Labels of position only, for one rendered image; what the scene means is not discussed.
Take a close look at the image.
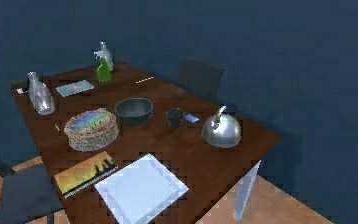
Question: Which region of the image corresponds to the dark grey bowl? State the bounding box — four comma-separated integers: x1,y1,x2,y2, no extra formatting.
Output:
113,97,154,127

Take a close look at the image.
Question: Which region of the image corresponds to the dark blue mug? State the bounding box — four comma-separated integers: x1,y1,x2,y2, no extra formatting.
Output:
166,107,186,129

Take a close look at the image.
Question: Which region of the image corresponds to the small blue card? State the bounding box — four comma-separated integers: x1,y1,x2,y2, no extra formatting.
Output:
183,113,200,124

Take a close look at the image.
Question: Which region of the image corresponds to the brown wooden table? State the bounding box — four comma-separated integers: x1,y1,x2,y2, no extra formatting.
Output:
12,60,283,224

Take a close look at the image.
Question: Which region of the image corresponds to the dark grey chair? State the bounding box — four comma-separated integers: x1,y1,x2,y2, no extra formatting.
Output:
0,139,65,224
176,58,225,101

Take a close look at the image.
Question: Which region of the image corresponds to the silver metal kettle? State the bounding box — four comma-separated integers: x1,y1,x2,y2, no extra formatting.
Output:
201,105,243,149

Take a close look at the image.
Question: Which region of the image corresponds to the green spray bottle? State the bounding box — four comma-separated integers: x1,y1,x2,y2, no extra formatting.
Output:
93,50,113,83

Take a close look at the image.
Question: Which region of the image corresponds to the white square plate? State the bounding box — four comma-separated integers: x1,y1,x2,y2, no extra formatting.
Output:
94,153,190,224

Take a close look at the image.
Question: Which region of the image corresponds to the colourful patterned plate stack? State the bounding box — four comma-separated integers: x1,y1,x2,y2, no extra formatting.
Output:
63,107,120,153

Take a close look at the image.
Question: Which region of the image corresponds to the clear glass soap dispenser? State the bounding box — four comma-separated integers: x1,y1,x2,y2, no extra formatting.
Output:
98,41,115,72

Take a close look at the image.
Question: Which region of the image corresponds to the pale blue book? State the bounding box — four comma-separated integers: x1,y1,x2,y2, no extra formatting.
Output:
55,79,95,98

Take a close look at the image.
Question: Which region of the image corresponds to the orange yellow book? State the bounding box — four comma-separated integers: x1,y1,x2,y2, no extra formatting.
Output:
53,150,119,200

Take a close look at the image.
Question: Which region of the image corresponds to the clear glass bottle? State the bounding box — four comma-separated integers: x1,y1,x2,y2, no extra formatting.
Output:
26,71,56,116

